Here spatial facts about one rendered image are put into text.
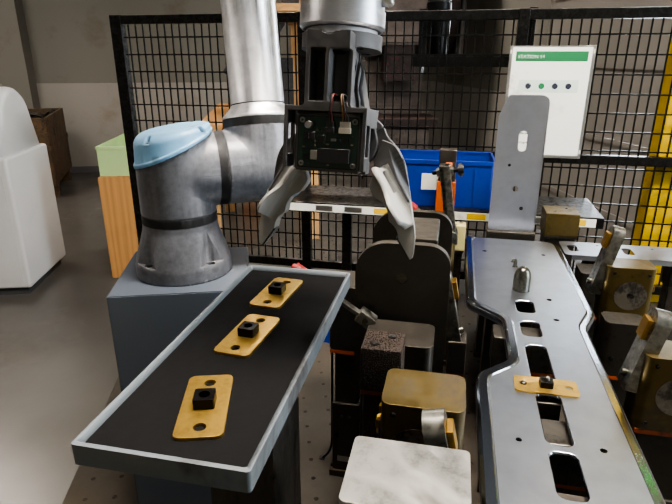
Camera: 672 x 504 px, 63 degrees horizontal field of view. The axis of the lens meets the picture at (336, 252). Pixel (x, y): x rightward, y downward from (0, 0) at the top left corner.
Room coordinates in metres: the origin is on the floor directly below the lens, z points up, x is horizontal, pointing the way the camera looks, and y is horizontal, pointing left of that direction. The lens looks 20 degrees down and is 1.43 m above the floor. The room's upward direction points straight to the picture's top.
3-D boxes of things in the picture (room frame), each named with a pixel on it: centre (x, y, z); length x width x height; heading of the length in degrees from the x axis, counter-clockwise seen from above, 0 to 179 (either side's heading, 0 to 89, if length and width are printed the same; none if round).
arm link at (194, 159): (0.84, 0.24, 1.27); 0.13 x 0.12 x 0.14; 111
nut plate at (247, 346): (0.50, 0.09, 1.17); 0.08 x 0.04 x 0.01; 163
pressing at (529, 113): (1.36, -0.45, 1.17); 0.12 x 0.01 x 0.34; 78
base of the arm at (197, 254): (0.84, 0.25, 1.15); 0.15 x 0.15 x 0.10
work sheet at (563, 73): (1.62, -0.60, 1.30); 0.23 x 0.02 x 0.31; 78
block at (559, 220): (1.34, -0.57, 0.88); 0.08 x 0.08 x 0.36; 78
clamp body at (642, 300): (1.00, -0.59, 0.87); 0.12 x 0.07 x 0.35; 78
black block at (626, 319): (0.87, -0.53, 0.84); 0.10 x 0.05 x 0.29; 78
